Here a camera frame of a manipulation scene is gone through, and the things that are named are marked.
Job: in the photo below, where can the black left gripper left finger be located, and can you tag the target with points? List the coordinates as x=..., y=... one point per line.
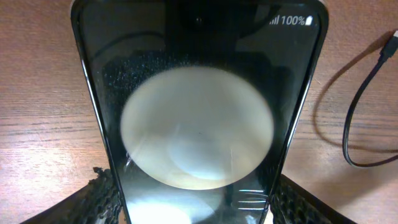
x=97, y=202

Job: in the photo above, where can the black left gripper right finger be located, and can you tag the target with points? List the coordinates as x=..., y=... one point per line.
x=291, y=203

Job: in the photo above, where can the black Samsung Galaxy smartphone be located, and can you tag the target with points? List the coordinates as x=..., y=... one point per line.
x=197, y=101

